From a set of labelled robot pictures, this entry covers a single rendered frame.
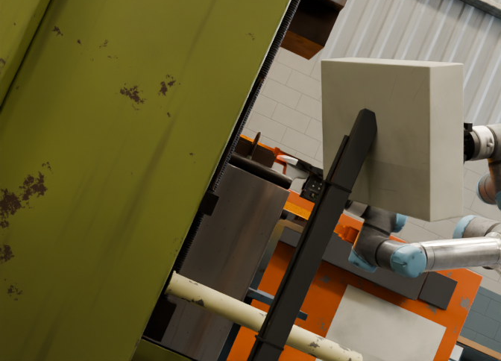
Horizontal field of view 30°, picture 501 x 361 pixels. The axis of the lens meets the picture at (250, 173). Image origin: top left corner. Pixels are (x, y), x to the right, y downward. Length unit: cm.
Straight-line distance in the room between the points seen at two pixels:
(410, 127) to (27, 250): 78
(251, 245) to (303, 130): 795
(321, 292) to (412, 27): 511
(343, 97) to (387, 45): 856
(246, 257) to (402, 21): 846
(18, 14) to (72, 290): 54
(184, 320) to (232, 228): 24
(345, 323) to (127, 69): 431
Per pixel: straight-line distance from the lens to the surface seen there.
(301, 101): 1015
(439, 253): 234
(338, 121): 189
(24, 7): 183
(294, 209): 270
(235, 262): 218
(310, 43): 230
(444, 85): 169
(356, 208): 236
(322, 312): 601
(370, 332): 608
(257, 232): 219
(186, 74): 190
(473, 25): 1075
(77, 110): 189
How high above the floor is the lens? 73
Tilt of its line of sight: 5 degrees up
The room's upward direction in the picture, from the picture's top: 24 degrees clockwise
